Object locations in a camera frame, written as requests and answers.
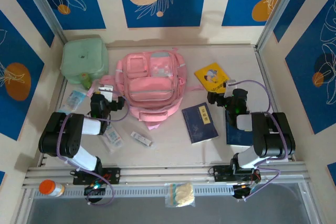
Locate small green bottle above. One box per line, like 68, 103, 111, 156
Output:
80, 73, 93, 90

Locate yellow picture book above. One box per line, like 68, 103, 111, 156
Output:
194, 62, 231, 93

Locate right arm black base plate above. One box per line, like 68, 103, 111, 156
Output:
213, 165, 260, 183

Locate aluminium mounting rail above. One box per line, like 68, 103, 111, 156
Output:
22, 162, 312, 189

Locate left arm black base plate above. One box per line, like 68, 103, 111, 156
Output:
72, 167, 121, 185

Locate pink school backpack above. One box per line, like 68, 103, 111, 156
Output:
98, 47, 202, 131

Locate orange capped bottle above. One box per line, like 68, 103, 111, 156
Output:
38, 179, 65, 198

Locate light blue tissue packet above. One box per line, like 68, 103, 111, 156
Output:
58, 90, 89, 116

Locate slotted grey cable duct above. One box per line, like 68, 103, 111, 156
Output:
33, 184, 302, 199

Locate white blue wipes packet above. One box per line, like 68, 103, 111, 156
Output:
102, 125, 124, 154

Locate black cable mount bracket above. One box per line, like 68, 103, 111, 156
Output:
232, 182, 262, 200
83, 183, 107, 204

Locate grey metal panel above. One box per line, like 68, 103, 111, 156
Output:
26, 196, 322, 224

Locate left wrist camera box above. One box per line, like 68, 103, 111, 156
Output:
98, 84, 116, 95

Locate small tube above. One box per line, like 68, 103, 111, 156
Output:
130, 131, 155, 148

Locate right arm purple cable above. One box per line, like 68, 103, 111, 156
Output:
228, 79, 289, 201

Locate dark blue paperback book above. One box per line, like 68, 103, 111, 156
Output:
225, 110, 254, 148
181, 102, 219, 145

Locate aluminium corner post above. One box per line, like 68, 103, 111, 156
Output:
256, 0, 308, 51
19, 0, 66, 44

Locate mint green fabric pouch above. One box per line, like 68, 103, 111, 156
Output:
59, 34, 110, 85

